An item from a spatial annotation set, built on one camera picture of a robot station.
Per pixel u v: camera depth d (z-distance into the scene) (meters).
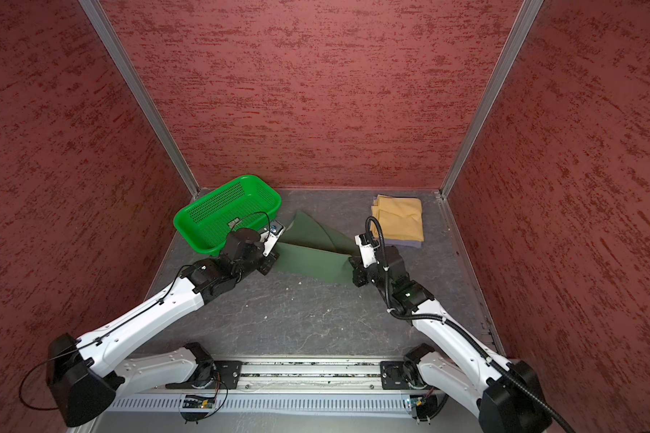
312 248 0.79
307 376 0.76
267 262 0.68
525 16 0.71
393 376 0.74
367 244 0.68
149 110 0.92
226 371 0.75
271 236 0.65
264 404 0.77
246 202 1.17
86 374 0.38
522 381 0.40
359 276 0.71
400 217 1.06
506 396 0.39
